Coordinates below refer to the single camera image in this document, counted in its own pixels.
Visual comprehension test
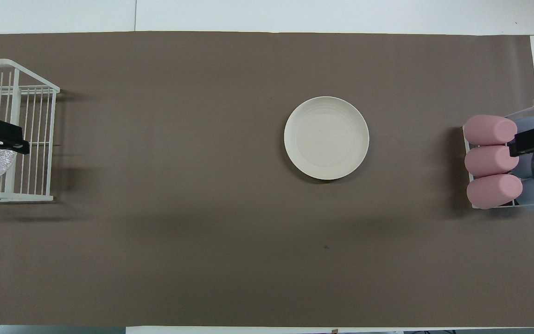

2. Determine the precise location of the cream round plate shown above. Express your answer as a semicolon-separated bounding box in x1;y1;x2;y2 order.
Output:
284;96;369;180

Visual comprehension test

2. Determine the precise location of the pink plastic cup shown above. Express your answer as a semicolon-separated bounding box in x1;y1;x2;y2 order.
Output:
466;174;523;210
464;145;519;178
463;115;518;146

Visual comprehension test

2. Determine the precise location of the brown table mat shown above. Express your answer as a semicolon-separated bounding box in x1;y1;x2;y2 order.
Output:
0;31;534;328

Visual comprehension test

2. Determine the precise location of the white wire dish rack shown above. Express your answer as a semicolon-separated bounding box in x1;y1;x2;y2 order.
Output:
0;59;61;202

